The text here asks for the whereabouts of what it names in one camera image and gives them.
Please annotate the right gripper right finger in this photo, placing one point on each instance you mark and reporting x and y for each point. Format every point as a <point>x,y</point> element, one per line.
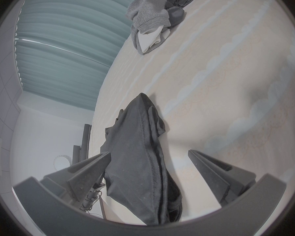
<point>218,181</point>

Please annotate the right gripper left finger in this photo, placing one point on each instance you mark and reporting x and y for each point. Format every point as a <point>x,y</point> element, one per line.
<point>83,178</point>

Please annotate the black T-shirt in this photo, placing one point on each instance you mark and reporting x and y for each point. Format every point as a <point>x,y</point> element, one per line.
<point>142,161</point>

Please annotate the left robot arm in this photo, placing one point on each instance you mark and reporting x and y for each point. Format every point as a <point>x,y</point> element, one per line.
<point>91,197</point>

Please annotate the bed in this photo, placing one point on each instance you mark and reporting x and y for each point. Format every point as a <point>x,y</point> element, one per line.
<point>223,82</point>

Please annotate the blue-green curtain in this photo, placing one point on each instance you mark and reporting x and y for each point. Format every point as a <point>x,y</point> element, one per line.
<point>59,75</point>
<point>76,16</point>

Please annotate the grey garment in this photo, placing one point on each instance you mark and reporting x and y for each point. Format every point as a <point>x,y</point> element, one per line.
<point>150,13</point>

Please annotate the black garment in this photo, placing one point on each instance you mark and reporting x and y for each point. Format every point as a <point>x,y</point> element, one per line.
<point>179,1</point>

